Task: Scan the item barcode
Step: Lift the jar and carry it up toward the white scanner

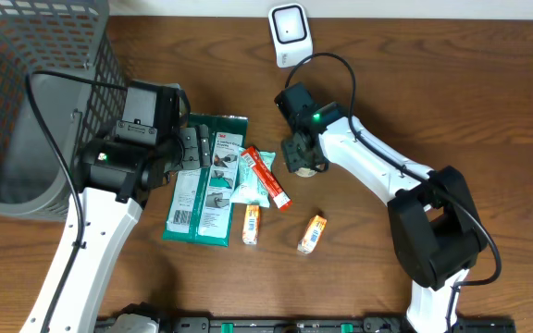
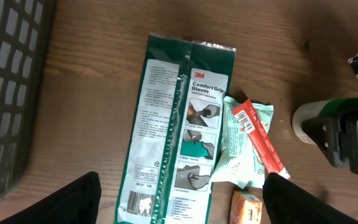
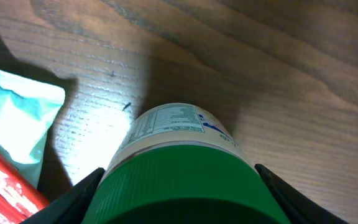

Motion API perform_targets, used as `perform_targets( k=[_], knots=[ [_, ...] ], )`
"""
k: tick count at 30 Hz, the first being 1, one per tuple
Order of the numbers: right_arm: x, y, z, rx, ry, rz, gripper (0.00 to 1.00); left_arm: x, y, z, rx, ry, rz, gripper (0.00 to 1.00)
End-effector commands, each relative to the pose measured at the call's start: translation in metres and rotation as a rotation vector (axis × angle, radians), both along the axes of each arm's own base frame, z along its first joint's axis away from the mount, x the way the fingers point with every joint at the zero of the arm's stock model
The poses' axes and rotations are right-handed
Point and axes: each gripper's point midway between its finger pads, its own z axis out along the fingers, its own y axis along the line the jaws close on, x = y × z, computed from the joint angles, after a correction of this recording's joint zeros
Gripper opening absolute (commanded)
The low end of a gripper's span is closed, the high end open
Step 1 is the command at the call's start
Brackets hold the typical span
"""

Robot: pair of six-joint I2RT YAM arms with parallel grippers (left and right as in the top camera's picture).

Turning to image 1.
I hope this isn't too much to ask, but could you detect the green lid jar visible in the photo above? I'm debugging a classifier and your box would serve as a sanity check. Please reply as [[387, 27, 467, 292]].
[[295, 167, 316, 178]]

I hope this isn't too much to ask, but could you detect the red white packet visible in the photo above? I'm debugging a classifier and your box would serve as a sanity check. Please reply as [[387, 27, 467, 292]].
[[241, 146, 292, 211]]

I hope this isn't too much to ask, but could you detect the green sponge pack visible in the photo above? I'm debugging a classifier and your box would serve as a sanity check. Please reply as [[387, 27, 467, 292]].
[[162, 114, 248, 247]]

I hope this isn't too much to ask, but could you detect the teal white snack pouch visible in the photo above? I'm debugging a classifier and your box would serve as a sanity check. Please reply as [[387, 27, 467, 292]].
[[229, 157, 270, 208]]

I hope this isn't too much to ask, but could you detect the orange juice carton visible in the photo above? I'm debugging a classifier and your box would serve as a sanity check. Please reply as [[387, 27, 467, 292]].
[[242, 205, 261, 245], [297, 216, 328, 254]]

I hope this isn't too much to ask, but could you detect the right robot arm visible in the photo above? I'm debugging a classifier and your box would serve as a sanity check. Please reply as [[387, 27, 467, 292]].
[[276, 99, 494, 332]]

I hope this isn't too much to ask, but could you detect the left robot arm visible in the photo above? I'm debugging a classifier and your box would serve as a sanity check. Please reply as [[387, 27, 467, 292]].
[[22, 125, 211, 332]]

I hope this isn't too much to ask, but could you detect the white barcode scanner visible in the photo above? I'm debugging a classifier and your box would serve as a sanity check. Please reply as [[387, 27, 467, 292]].
[[267, 3, 314, 68]]

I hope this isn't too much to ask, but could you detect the grey plastic mesh basket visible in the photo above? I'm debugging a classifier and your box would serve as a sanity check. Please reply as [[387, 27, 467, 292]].
[[0, 0, 126, 221]]

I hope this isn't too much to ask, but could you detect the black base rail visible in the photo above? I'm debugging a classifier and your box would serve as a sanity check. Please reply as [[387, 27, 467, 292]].
[[94, 315, 517, 333]]

